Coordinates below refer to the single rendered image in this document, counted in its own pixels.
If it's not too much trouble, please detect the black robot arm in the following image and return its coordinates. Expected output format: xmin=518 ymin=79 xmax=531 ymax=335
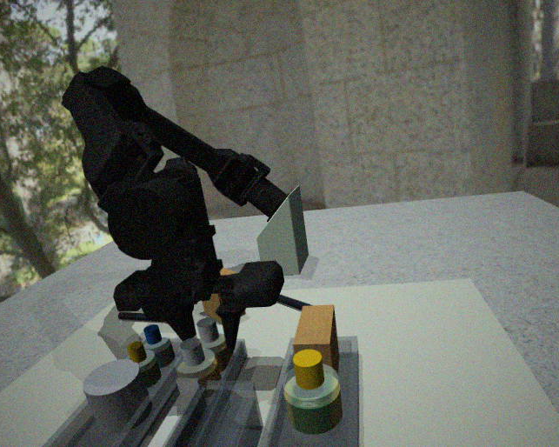
xmin=62 ymin=65 xmax=290 ymax=320

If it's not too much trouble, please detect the green jar with yellow lid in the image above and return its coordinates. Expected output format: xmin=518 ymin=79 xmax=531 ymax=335
xmin=283 ymin=350 xmax=343 ymax=443

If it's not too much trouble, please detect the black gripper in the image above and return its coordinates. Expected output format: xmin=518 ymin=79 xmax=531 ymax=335
xmin=113 ymin=220 xmax=284 ymax=353

